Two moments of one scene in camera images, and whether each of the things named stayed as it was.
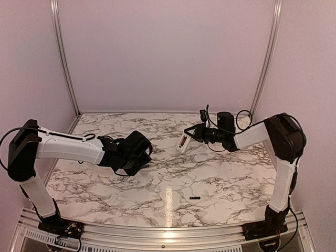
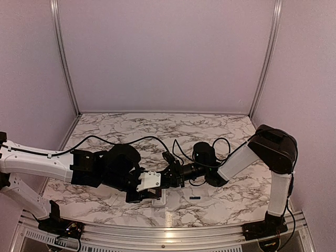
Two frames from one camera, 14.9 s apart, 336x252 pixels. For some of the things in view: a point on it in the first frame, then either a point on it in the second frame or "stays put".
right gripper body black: [205, 136] → [178, 171]
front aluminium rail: [29, 237] stays put
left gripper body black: [135, 163] → [113, 179]
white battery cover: [113, 199] stays put
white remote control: [183, 142] → [163, 202]
